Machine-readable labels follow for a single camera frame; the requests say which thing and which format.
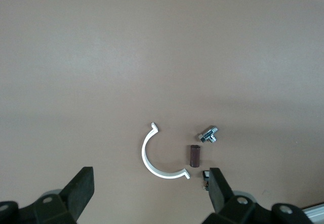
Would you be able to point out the dark brown terminal block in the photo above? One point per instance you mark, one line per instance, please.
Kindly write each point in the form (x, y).
(194, 156)

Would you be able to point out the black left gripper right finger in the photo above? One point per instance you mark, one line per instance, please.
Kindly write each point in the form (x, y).
(219, 191)

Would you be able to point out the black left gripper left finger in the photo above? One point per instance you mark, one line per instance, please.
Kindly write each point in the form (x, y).
(76, 191)

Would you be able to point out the black rectangular switch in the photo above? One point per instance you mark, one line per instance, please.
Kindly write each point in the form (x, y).
(205, 176)

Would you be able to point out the aluminium table edge rail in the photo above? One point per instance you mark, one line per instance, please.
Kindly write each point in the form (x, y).
(316, 215)

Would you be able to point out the chrome pipe fitting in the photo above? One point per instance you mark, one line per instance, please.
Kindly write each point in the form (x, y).
(207, 134)

